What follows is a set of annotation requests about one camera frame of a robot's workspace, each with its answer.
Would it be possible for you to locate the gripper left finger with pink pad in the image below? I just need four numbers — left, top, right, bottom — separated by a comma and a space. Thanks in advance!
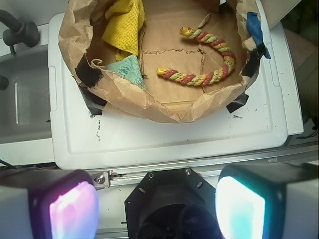
0, 169, 99, 239

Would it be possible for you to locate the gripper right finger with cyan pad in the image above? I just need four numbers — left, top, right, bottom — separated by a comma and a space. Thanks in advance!
215, 163, 319, 239

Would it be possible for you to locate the multicolored twisted rope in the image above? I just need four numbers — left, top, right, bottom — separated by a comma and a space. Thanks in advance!
156, 27, 237, 87

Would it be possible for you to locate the white plastic bin lid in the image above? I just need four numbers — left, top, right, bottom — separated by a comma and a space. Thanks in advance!
48, 14, 303, 169

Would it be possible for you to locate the light green cloth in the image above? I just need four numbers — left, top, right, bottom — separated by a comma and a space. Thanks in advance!
106, 55, 146, 90

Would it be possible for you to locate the brown paper bag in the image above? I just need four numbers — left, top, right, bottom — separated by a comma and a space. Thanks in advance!
59, 0, 260, 123

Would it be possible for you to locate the grey clamp knob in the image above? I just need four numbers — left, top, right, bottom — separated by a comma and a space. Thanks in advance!
0, 10, 41, 56

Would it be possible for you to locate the blue tape piece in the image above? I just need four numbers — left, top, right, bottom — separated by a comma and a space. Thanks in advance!
246, 12, 271, 59

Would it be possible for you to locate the yellow cloth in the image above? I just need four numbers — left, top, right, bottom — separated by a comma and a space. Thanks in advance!
102, 0, 146, 61

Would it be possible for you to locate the aluminium rail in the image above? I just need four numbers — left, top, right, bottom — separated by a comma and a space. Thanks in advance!
88, 142, 319, 190

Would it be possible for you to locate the black octagonal mount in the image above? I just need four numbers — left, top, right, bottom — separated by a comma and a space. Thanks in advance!
124, 168, 223, 239

